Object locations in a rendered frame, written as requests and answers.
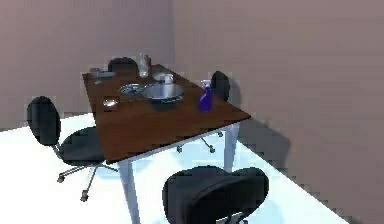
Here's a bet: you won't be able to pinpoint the blue spray bottle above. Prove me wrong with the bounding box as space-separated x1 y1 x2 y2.
197 79 214 113

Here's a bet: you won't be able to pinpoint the large grey metal bowl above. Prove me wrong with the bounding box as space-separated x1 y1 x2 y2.
142 82 185 105

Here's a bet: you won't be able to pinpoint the black swivel office chair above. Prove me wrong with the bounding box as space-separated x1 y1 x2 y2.
107 56 139 73
176 70 232 154
162 165 270 224
26 95 120 203

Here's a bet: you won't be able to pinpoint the brown wooden table white legs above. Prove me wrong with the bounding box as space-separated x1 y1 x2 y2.
81 63 252 224

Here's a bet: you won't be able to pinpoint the small silver round dish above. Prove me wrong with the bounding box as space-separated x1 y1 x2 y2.
102 97 120 109

